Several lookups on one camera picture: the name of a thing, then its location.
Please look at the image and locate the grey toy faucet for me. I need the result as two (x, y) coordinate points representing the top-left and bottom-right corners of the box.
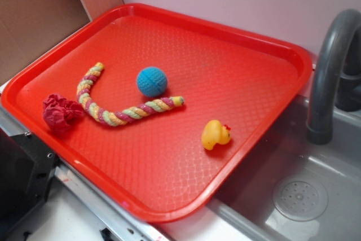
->
(306, 9), (360, 144)

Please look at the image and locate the multicolour twisted rope toy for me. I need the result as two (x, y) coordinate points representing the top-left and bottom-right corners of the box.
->
(77, 63), (184, 127)

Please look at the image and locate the red plastic tray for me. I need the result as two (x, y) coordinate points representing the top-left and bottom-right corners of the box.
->
(1, 4), (312, 223)

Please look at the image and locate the brown cardboard panel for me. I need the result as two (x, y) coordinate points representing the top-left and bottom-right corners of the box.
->
(0, 0), (91, 84)

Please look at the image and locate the grey plastic sink basin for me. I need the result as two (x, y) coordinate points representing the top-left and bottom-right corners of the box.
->
(209, 97), (360, 240)

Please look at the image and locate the blue textured ball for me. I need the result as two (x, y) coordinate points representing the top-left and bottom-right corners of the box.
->
(136, 67), (168, 97)

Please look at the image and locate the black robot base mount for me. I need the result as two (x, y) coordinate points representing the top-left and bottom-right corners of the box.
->
(1, 130), (58, 240)

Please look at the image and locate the yellow rubber duck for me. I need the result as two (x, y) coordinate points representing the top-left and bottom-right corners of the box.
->
(201, 120), (231, 151)

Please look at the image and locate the metal rail strip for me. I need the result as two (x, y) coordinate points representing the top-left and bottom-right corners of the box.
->
(55, 164), (168, 240)

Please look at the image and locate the crumpled red cloth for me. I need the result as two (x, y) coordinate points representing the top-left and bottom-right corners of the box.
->
(42, 94), (83, 133)

